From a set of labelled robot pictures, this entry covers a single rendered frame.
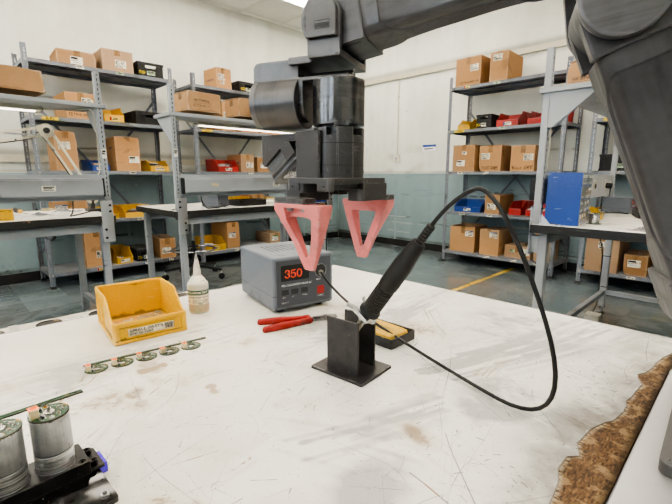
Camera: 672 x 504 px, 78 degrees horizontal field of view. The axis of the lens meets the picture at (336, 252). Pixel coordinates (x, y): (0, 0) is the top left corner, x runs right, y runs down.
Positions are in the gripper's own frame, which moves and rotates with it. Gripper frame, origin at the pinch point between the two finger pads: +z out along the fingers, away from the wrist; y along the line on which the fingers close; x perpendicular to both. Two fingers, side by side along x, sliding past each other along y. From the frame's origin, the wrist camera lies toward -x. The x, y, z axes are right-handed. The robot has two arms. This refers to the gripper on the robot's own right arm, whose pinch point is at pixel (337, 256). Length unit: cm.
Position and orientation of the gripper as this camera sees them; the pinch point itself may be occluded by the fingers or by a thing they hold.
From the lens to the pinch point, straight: 48.8
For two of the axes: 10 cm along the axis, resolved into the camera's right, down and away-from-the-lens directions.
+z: 0.0, 9.8, 1.9
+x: 7.7, 1.2, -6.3
